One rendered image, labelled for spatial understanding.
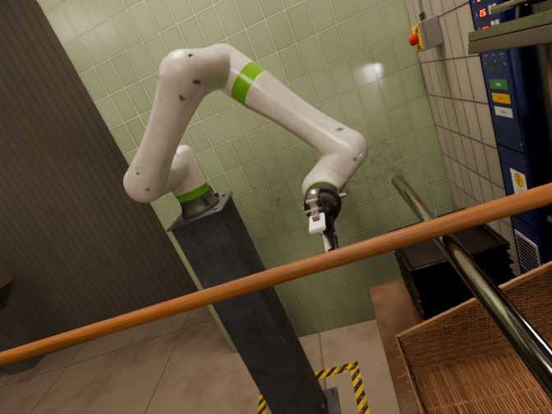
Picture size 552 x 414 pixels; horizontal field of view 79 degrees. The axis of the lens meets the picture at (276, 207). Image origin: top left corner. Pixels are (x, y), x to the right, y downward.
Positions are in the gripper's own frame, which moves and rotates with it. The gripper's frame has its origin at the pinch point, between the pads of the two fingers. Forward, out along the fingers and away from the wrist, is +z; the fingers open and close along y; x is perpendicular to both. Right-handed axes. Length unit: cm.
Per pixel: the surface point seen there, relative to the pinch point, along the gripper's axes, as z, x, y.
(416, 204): -9.0, -19.2, 1.9
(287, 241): -118, 36, 50
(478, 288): 19.9, -18.7, 2.1
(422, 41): -83, -49, -25
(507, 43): -10.8, -41.0, -21.2
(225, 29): -117, 23, -64
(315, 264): 7.4, 1.8, -0.5
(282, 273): 7.2, 7.9, -0.7
